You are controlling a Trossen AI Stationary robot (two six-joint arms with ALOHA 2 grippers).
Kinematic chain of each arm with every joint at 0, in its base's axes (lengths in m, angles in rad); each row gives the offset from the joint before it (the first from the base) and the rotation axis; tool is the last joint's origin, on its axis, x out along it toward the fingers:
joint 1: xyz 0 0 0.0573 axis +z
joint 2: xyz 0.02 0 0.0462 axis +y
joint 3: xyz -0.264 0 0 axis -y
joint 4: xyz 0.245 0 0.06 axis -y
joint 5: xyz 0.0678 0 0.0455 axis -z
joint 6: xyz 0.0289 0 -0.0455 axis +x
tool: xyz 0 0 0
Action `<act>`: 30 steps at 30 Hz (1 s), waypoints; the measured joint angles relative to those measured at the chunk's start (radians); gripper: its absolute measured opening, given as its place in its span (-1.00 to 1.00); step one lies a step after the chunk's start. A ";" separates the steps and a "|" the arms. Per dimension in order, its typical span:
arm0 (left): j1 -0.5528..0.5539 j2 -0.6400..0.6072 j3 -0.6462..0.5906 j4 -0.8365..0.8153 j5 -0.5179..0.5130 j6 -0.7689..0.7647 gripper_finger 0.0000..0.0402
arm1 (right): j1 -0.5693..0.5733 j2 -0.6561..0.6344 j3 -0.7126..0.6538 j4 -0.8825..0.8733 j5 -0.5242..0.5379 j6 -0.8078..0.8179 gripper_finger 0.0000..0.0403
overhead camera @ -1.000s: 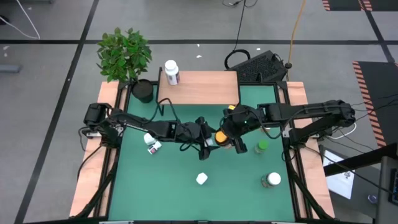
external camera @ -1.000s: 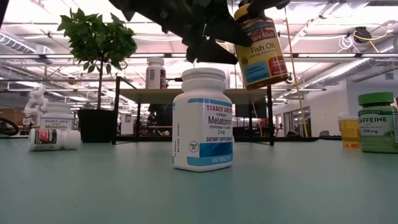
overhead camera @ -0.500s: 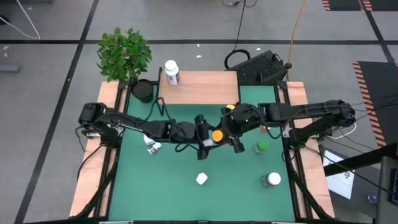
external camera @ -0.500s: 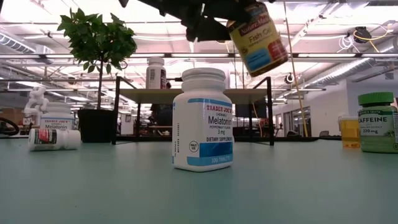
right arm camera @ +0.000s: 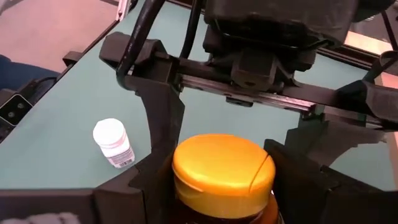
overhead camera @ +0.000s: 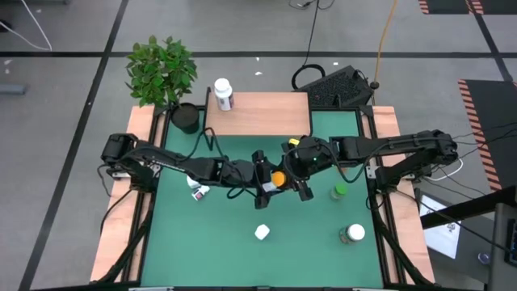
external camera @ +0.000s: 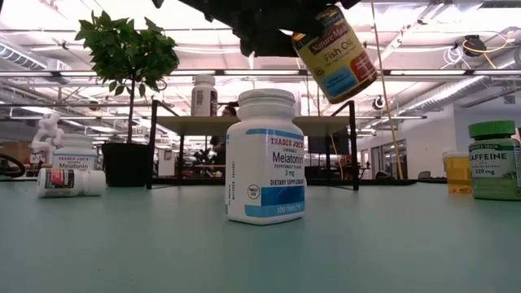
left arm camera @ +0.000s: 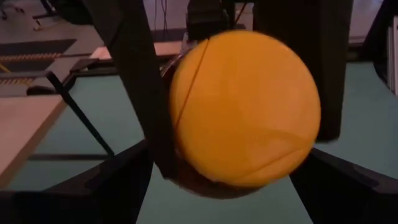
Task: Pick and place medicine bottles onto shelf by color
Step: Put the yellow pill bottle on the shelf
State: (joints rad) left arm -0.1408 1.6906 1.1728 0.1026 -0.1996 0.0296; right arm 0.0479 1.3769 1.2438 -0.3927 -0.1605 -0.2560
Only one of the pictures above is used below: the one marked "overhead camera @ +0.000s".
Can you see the grey cabinet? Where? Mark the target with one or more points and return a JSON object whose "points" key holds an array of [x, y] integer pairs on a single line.
{"points": [[501, 250]]}

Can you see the black desk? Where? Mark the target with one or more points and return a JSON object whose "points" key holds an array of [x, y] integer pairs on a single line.
{"points": [[464, 208]]}

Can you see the small white bottle red label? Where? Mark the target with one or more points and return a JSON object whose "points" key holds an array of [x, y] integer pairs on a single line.
{"points": [[200, 194]]}

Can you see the fish oil bottle yellow lid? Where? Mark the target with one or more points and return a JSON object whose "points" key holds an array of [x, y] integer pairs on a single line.
{"points": [[278, 179]]}

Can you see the wooden shelf with black legs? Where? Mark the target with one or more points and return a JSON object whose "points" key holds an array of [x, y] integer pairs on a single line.
{"points": [[262, 115]]}

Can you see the caffeine bottle green lid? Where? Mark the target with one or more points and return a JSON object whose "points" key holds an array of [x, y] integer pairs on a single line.
{"points": [[340, 190]]}

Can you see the white printed board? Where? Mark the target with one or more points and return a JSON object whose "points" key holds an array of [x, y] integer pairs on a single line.
{"points": [[442, 238]]}

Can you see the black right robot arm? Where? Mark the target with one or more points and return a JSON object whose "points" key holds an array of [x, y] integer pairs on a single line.
{"points": [[404, 145]]}

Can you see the green leafy artificial plant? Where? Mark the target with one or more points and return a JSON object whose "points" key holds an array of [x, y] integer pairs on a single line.
{"points": [[159, 72]]}

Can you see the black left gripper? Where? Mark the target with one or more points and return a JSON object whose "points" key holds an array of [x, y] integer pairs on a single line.
{"points": [[244, 174]]}

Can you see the black plant pot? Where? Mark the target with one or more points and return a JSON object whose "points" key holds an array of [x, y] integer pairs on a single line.
{"points": [[185, 118]]}

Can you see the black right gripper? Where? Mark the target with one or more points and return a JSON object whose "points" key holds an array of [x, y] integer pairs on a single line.
{"points": [[311, 155]]}

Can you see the black hazard striped floor mat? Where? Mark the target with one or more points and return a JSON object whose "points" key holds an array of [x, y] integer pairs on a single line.
{"points": [[448, 6], [497, 121]]}

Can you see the gummy jar white lid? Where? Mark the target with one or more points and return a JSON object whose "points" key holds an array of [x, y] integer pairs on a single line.
{"points": [[355, 232]]}

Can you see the grey floor block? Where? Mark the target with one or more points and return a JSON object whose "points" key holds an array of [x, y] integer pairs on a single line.
{"points": [[12, 89]]}

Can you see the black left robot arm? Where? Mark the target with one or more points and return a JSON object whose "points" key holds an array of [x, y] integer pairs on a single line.
{"points": [[169, 159]]}

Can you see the black computer tower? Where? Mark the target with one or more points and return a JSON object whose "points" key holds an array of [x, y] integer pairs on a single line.
{"points": [[335, 87]]}

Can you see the wooden table side board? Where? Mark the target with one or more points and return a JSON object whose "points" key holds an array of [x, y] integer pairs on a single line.
{"points": [[117, 242], [410, 234]]}

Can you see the white bottle purple label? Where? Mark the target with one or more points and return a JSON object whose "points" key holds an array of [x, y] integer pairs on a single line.
{"points": [[223, 95]]}

